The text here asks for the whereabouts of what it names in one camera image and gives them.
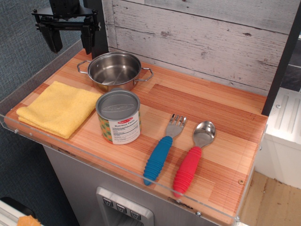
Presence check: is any orange object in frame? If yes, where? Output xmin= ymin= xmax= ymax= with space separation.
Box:
xmin=17 ymin=215 xmax=41 ymax=226

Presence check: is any grey toy fridge cabinet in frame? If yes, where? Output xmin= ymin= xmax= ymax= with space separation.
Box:
xmin=44 ymin=146 xmax=214 ymax=226

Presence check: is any black right frame post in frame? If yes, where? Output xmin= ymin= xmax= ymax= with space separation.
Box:
xmin=261 ymin=3 xmax=301 ymax=116

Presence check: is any blue handled fork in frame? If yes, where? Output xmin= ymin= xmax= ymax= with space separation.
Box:
xmin=143 ymin=114 xmax=187 ymax=186

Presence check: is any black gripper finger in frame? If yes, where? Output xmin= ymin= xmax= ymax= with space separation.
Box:
xmin=39 ymin=23 xmax=63 ymax=53
xmin=81 ymin=23 xmax=95 ymax=55

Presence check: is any white toy appliance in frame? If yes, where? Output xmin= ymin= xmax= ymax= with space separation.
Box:
xmin=254 ymin=88 xmax=301 ymax=188

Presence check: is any red handled spoon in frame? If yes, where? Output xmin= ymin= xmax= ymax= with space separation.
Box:
xmin=173 ymin=121 xmax=216 ymax=198

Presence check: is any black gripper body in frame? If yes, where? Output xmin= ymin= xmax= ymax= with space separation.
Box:
xmin=32 ymin=0 xmax=97 ymax=31

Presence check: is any toy food can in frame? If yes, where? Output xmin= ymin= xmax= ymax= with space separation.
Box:
xmin=95 ymin=88 xmax=141 ymax=145

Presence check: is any clear acrylic guard rail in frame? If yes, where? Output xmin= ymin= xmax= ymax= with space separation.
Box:
xmin=0 ymin=43 xmax=267 ymax=226

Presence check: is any black vertical post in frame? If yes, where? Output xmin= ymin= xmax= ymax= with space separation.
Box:
xmin=83 ymin=0 xmax=109 ymax=59

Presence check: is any small steel pot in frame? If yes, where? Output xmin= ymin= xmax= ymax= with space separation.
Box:
xmin=77 ymin=52 xmax=154 ymax=92

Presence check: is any silver dispenser button panel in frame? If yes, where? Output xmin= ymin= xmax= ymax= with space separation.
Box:
xmin=96 ymin=186 xmax=155 ymax=226

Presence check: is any yellow folded cloth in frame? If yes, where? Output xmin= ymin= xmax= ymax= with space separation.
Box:
xmin=16 ymin=81 xmax=101 ymax=139

